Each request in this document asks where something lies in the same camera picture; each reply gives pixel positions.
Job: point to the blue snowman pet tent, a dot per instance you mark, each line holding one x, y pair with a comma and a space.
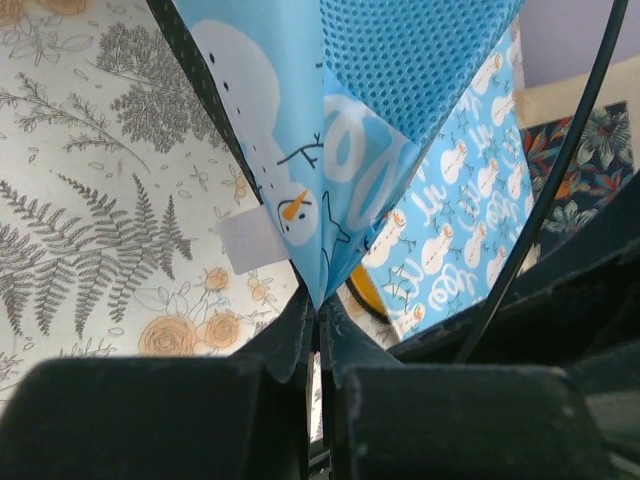
330, 105

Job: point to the blue snowman tent mat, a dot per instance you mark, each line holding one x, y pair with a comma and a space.
448, 238

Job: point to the floral white tablecloth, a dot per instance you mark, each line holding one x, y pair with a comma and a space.
113, 181

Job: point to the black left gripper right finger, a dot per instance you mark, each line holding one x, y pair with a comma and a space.
387, 420

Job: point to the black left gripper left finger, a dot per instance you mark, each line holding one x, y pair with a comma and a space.
244, 416

